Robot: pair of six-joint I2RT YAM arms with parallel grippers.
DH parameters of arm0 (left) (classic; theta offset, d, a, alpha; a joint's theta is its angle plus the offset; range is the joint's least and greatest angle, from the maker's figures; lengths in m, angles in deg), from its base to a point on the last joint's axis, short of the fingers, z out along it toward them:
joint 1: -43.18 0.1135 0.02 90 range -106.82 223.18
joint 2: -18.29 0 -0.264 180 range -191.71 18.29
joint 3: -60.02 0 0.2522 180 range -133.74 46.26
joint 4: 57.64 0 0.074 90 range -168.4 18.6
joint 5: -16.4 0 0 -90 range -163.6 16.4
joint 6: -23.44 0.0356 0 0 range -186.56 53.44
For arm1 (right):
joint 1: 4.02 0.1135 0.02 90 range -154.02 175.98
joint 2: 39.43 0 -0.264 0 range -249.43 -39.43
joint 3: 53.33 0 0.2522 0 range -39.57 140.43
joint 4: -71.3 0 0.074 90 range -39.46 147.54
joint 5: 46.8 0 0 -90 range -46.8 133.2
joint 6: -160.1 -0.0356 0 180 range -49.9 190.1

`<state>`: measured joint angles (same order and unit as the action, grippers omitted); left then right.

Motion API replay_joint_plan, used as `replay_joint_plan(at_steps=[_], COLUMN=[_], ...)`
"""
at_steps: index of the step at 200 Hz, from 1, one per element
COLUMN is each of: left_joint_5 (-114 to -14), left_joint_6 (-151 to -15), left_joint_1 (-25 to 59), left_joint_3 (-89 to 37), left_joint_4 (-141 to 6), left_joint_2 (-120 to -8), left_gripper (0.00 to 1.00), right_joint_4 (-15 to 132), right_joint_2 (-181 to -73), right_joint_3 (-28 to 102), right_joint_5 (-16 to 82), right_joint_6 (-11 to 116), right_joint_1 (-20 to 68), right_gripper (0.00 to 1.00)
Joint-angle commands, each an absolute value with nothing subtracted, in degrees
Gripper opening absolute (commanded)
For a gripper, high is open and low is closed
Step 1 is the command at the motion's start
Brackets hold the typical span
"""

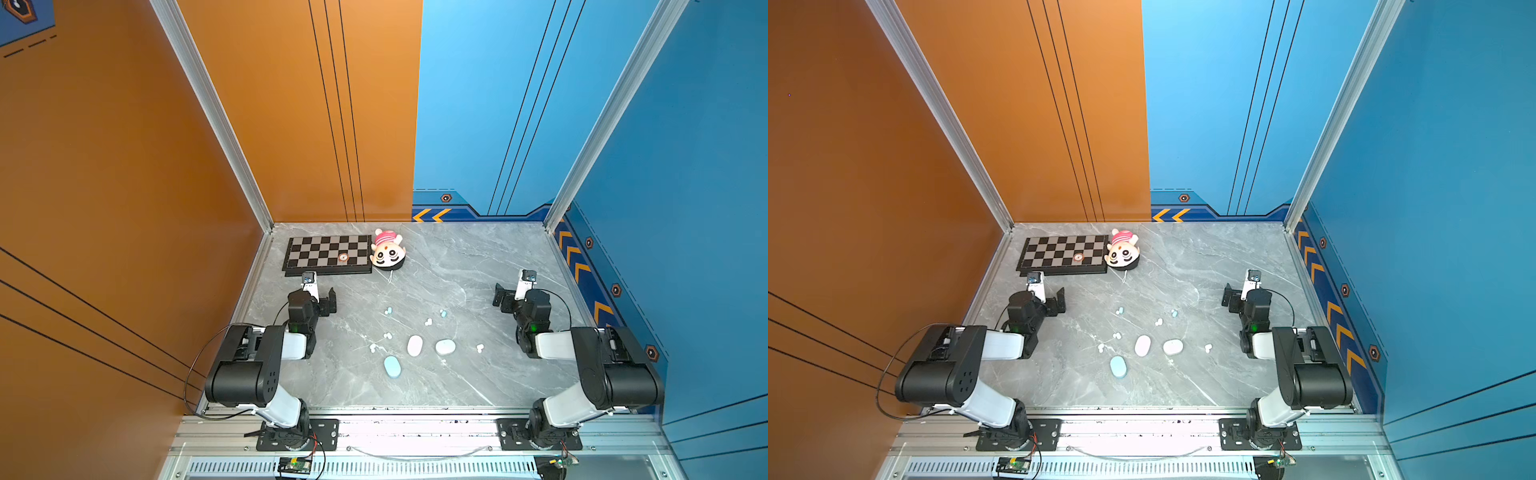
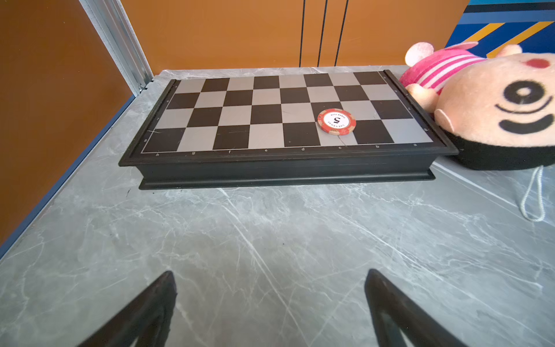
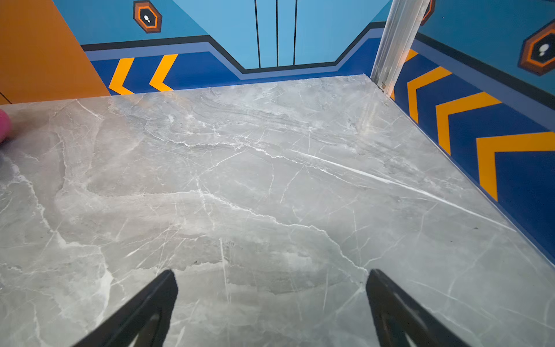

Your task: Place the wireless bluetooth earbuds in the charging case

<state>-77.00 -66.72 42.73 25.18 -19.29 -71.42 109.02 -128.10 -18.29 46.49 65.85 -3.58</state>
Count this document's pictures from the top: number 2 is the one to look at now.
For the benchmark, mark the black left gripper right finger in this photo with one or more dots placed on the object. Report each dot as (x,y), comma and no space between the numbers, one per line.
(396,318)

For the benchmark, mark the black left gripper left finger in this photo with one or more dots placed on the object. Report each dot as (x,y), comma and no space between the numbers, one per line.
(145,321)

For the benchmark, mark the black folding chess board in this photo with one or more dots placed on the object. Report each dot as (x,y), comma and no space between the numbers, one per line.
(263,131)

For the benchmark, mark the red white poker chip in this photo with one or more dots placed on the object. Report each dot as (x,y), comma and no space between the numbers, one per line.
(336,122)

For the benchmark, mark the pink plush doll head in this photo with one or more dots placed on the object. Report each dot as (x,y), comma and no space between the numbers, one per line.
(498,112)

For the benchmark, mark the aluminium corner post left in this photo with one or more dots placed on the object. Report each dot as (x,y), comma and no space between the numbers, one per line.
(113,26)

